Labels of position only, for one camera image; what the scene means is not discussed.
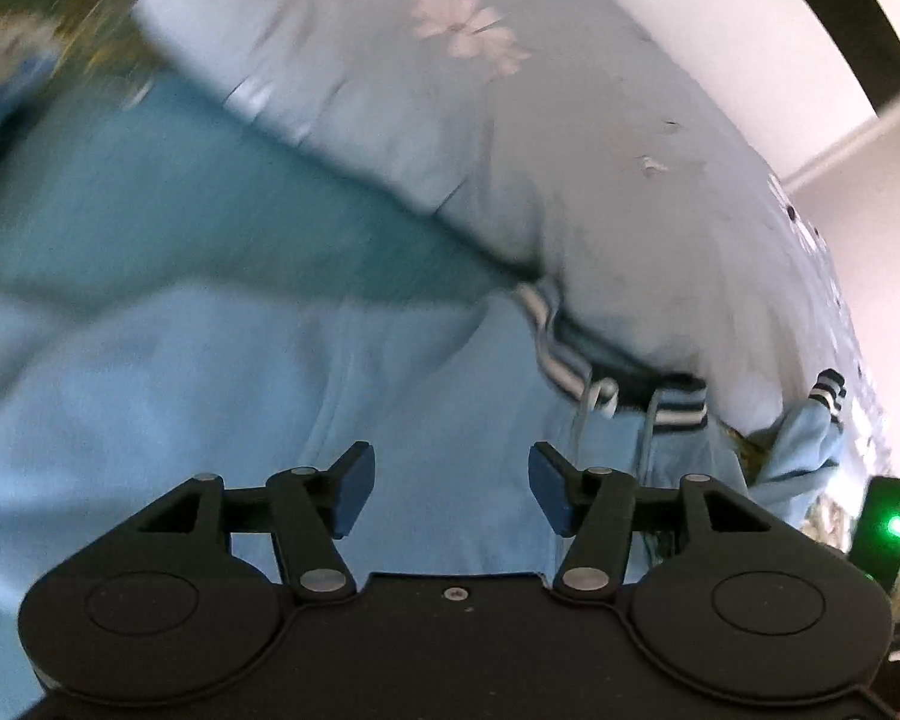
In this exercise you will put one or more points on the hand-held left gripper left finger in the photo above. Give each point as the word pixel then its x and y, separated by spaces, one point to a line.
pixel 352 487

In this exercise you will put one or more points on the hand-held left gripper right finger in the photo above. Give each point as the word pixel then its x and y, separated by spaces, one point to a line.
pixel 551 491

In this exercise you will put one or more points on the light blue hoodie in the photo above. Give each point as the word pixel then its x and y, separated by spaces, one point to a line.
pixel 195 427

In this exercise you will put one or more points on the grey floral pillow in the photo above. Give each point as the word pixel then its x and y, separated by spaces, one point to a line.
pixel 532 165

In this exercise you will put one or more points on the teal floral bed blanket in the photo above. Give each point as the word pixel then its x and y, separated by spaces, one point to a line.
pixel 195 187

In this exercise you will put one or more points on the white glossy wardrobe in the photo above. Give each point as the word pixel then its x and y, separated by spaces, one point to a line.
pixel 757 52

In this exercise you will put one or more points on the door frame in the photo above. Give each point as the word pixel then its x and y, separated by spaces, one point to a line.
pixel 870 30

